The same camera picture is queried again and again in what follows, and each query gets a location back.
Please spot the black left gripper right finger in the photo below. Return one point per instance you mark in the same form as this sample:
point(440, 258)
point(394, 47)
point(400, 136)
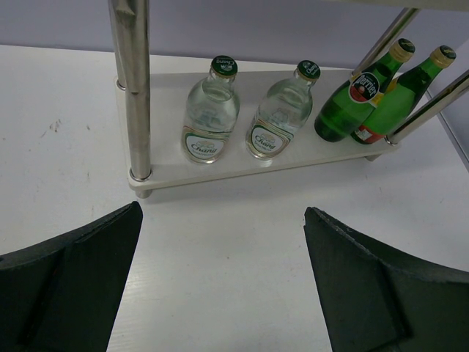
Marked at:
point(378, 298)

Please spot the green glass bottle yellow label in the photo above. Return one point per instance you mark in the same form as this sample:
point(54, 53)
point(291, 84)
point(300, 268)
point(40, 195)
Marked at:
point(349, 106)

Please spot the clear bottle green cap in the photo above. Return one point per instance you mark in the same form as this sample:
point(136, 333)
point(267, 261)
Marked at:
point(211, 112)
point(282, 112)

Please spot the green glass bottle red label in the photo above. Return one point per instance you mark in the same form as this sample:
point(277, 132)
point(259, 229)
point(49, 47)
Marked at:
point(402, 96)

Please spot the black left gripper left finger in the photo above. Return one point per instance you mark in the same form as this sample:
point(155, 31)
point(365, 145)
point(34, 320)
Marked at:
point(63, 294)

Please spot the white two-tier shelf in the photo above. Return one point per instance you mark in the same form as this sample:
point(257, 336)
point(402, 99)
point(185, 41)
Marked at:
point(149, 91)

